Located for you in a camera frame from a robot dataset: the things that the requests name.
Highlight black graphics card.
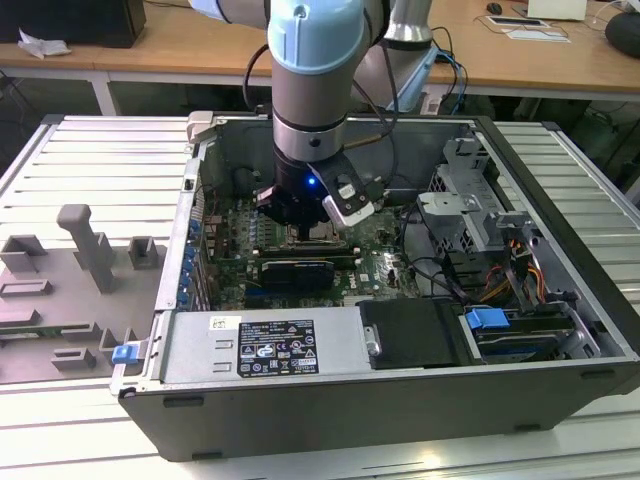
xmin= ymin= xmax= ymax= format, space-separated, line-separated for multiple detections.
xmin=259 ymin=258 xmax=335 ymax=293

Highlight grey parts rack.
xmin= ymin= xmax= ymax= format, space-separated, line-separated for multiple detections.
xmin=0 ymin=202 xmax=170 ymax=386

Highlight black and grey PC case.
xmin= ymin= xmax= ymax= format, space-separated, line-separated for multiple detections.
xmin=109 ymin=110 xmax=640 ymax=464

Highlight blue cable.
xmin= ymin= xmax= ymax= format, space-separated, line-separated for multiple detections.
xmin=433 ymin=42 xmax=470 ymax=117

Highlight green motherboard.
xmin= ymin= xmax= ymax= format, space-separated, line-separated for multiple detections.
xmin=199 ymin=192 xmax=432 ymax=309

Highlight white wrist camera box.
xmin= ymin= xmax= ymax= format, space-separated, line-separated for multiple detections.
xmin=307 ymin=157 xmax=377 ymax=230

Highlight metal wire locking lever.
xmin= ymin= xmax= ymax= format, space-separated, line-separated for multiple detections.
xmin=292 ymin=236 xmax=347 ymax=248

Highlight silver power supply box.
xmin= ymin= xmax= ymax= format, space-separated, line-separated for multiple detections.
xmin=158 ymin=305 xmax=374 ymax=387

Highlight CPU socket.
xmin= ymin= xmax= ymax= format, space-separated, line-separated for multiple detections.
xmin=283 ymin=219 xmax=350 ymax=249

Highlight crumpled white paper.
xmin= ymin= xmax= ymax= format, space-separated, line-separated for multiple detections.
xmin=17 ymin=27 xmax=72 ymax=60

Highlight black plastic shroud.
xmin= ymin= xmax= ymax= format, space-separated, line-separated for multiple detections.
xmin=358 ymin=298 xmax=469 ymax=372

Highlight grey case latch handle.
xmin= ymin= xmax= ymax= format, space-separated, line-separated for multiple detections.
xmin=184 ymin=110 xmax=225 ymax=145

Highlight black box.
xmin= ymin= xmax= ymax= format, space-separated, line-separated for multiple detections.
xmin=0 ymin=0 xmax=148 ymax=50

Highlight silver metal drive cage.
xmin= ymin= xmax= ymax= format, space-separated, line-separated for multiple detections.
xmin=415 ymin=137 xmax=544 ymax=261

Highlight black cable bundle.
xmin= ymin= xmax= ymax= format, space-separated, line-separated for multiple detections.
xmin=399 ymin=174 xmax=484 ymax=307

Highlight wooden desk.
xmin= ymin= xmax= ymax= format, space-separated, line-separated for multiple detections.
xmin=424 ymin=0 xmax=640 ymax=104
xmin=0 ymin=0 xmax=276 ymax=116

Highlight green RAM stick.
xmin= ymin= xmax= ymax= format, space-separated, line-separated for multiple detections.
xmin=0 ymin=324 xmax=96 ymax=337

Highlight orange yellow power wires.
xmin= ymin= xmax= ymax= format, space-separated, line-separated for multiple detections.
xmin=479 ymin=238 xmax=547 ymax=302

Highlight white flat device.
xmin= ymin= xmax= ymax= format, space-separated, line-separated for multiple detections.
xmin=487 ymin=14 xmax=550 ymax=29

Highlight pale blue teach pendant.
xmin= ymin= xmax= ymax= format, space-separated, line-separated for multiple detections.
xmin=384 ymin=47 xmax=439 ymax=112

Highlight metal socket cover frame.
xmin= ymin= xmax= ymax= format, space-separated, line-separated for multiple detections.
xmin=285 ymin=222 xmax=347 ymax=247

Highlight black RAM slot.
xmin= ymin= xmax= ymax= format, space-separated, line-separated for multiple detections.
xmin=255 ymin=248 xmax=362 ymax=255
xmin=254 ymin=252 xmax=362 ymax=259
xmin=255 ymin=245 xmax=361 ymax=252
xmin=254 ymin=255 xmax=363 ymax=262

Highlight hard disk in blue carrier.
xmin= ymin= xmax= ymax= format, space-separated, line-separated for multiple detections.
xmin=463 ymin=308 xmax=574 ymax=362

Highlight white paper sheet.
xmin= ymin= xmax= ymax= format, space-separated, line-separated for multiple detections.
xmin=504 ymin=27 xmax=572 ymax=45

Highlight black round fan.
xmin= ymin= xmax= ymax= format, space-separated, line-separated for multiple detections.
xmin=231 ymin=167 xmax=257 ymax=195

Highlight black round speaker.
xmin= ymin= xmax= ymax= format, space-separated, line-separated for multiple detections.
xmin=603 ymin=9 xmax=640 ymax=60

